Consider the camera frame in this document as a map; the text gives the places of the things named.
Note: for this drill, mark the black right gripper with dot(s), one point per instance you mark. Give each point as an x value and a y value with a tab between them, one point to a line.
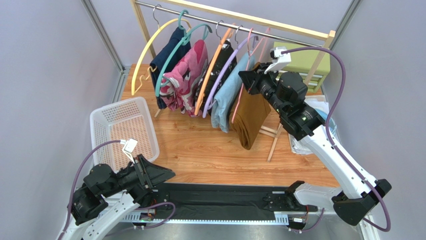
254	82

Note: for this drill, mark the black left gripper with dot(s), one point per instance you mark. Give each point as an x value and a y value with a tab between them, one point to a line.
157	174

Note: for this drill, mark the brown trousers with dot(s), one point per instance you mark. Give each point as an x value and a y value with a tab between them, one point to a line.
247	116

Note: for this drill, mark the pink wire hanger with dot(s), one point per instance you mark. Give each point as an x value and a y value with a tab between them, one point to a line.
250	52

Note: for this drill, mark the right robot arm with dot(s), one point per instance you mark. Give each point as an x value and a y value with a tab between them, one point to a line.
358	192

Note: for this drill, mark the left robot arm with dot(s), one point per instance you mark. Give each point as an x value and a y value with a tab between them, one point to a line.
107	196

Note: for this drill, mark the purple hanger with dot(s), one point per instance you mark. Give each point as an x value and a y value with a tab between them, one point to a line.
210	100

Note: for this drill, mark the orange hanger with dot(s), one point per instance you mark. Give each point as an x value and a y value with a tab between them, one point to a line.
209	70

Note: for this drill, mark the teal hanger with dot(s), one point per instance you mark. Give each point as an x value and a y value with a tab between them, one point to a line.
183	41

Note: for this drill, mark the yellow hanger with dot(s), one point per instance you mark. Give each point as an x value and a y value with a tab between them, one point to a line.
137	83

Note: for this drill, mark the black patterned garment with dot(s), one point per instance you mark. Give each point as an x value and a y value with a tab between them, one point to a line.
219	64

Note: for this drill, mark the light blue garment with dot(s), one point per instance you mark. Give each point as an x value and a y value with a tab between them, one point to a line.
225	97

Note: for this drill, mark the green drawer box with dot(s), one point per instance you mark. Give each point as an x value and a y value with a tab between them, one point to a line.
302	61

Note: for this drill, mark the white plastic basket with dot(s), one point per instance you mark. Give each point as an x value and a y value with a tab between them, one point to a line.
123	120

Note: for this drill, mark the pink patterned garment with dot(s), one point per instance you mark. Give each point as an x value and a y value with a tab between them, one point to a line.
181	83

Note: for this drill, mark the metal rack rod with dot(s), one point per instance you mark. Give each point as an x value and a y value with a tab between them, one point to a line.
258	21

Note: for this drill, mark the wooden clothes rack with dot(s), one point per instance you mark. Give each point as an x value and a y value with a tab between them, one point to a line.
327	38

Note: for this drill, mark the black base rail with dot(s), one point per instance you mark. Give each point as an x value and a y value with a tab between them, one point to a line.
222	202

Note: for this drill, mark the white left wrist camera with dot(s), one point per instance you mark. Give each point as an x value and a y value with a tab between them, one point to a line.
128	147

